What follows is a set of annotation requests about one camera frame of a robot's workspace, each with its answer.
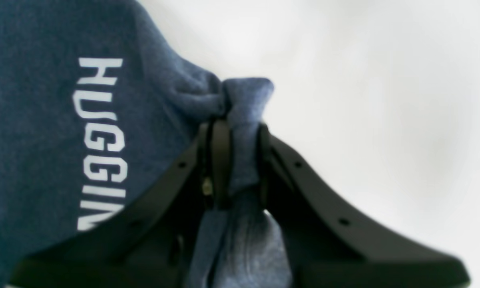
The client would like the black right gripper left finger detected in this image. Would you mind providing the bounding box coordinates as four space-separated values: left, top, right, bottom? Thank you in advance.
10 120 232 288

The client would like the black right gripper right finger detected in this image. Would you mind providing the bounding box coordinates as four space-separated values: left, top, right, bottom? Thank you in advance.
258 124 470 288

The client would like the dark blue t-shirt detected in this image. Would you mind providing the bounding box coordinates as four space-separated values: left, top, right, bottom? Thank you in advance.
0 0 292 288

